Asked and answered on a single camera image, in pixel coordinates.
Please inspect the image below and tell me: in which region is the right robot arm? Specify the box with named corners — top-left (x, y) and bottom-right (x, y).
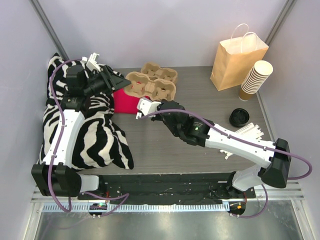
top-left (141, 101), bottom-right (291, 199)

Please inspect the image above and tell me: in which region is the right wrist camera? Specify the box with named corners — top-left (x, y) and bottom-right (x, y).
top-left (135, 97), bottom-right (162, 120)

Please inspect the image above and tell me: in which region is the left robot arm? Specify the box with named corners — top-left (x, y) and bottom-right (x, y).
top-left (31, 65), bottom-right (131, 200)

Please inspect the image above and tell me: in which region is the stack of paper cups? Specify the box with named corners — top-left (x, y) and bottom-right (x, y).
top-left (238, 60), bottom-right (274, 101)

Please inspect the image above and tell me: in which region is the single cardboard cup carrier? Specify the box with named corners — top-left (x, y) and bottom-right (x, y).
top-left (123, 71), bottom-right (176, 101)

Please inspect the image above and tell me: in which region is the stack of black lids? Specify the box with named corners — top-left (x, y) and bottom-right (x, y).
top-left (229, 108), bottom-right (250, 128)

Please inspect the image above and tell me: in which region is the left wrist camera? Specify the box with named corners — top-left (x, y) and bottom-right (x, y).
top-left (81, 52), bottom-right (102, 73)

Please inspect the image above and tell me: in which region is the cardboard cup carrier tray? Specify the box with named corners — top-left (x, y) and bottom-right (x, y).
top-left (140, 62), bottom-right (178, 84)

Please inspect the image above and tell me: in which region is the white cable duct strip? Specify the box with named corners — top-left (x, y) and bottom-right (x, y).
top-left (41, 202), bottom-right (231, 213)

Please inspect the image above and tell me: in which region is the pink folded cloth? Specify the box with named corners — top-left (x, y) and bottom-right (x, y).
top-left (113, 89), bottom-right (140, 115)

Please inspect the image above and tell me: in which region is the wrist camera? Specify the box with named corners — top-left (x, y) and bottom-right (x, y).
top-left (135, 97), bottom-right (162, 120)
top-left (81, 52), bottom-right (102, 73)

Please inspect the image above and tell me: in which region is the brown paper bag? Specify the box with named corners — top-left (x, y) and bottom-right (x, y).
top-left (210, 23), bottom-right (269, 91)

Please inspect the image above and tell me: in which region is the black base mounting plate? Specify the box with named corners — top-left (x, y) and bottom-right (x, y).
top-left (94, 172), bottom-right (256, 205)

